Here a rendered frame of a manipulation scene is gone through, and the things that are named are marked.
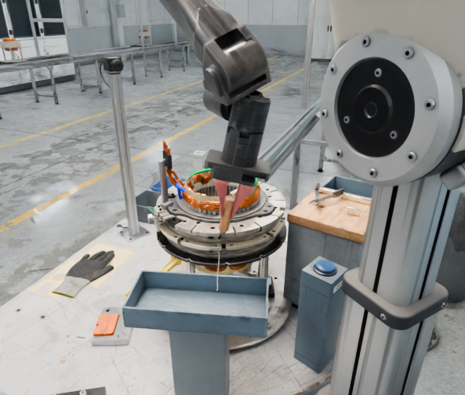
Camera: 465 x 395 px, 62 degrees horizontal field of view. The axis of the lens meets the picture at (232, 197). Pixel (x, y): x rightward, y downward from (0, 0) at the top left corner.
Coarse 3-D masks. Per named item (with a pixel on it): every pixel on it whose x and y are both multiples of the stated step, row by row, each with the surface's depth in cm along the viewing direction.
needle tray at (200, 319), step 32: (160, 288) 76; (192, 288) 76; (224, 288) 75; (256, 288) 74; (128, 320) 67; (160, 320) 66; (192, 320) 65; (224, 320) 64; (256, 320) 64; (192, 352) 70; (224, 352) 70; (192, 384) 74; (224, 384) 73
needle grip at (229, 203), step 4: (228, 200) 64; (232, 200) 65; (224, 204) 65; (228, 204) 64; (232, 204) 64; (224, 208) 65; (228, 208) 65; (232, 208) 65; (224, 212) 65; (228, 212) 65; (224, 216) 65; (228, 216) 65; (220, 220) 66; (224, 220) 66; (228, 220) 66; (220, 224) 66; (224, 224) 66; (228, 224) 66; (220, 228) 66; (224, 228) 66; (228, 228) 67
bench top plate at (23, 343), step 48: (96, 240) 139; (144, 240) 139; (48, 288) 114; (96, 288) 114; (0, 336) 97; (48, 336) 97; (144, 336) 97; (288, 336) 97; (0, 384) 85; (48, 384) 85; (96, 384) 85; (144, 384) 85; (240, 384) 85; (288, 384) 85
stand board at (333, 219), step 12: (312, 192) 108; (300, 204) 101; (312, 204) 101; (336, 204) 101; (348, 204) 101; (360, 204) 101; (288, 216) 97; (300, 216) 95; (312, 216) 95; (324, 216) 95; (336, 216) 95; (348, 216) 95; (360, 216) 95; (312, 228) 94; (324, 228) 92; (336, 228) 90; (348, 228) 90; (360, 228) 90; (360, 240) 88
